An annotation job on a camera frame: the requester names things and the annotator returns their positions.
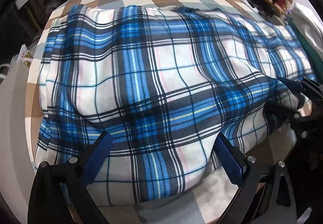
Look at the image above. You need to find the grey pillow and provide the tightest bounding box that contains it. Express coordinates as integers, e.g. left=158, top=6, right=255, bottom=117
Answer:
left=291, top=2, right=323, bottom=59

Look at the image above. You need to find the blue white plaid shirt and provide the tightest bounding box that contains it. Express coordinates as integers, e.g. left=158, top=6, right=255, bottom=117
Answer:
left=35, top=5, right=315, bottom=206

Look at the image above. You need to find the checkered bed sheet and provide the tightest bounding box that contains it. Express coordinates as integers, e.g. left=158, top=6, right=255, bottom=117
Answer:
left=25, top=0, right=264, bottom=223

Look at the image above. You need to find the green cloth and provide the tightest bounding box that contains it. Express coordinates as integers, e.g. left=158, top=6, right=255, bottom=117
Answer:
left=285, top=17, right=323, bottom=84

